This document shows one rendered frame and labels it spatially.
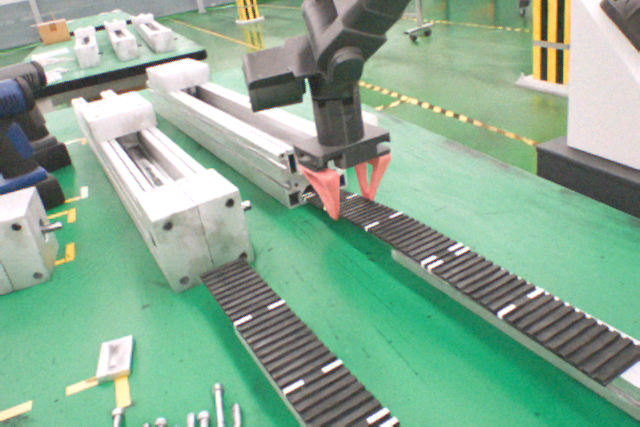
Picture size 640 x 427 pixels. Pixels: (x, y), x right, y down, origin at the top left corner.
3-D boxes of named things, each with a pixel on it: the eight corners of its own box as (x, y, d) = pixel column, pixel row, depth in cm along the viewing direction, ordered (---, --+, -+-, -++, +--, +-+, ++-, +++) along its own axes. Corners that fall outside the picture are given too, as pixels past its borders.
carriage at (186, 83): (214, 92, 122) (208, 64, 120) (169, 105, 118) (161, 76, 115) (194, 84, 136) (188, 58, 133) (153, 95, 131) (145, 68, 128)
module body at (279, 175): (348, 186, 78) (340, 132, 74) (288, 210, 74) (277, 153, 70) (190, 101, 143) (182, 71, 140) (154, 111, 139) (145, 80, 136)
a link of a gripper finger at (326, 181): (306, 215, 68) (293, 147, 64) (352, 196, 71) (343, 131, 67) (333, 234, 62) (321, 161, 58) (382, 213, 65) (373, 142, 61)
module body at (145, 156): (229, 233, 70) (214, 175, 67) (156, 261, 66) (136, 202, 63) (121, 121, 136) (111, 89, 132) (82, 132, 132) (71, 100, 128)
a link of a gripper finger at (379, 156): (322, 208, 69) (311, 141, 65) (367, 190, 72) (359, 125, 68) (351, 226, 63) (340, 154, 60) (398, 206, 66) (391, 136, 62)
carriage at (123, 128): (162, 139, 94) (151, 103, 91) (100, 158, 90) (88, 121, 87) (143, 123, 107) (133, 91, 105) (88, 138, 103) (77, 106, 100)
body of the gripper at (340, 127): (294, 158, 64) (283, 99, 61) (362, 134, 68) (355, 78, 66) (320, 172, 59) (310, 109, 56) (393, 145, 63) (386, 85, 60)
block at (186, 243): (273, 253, 64) (258, 182, 60) (175, 294, 59) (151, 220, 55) (245, 226, 71) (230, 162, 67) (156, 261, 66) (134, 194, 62)
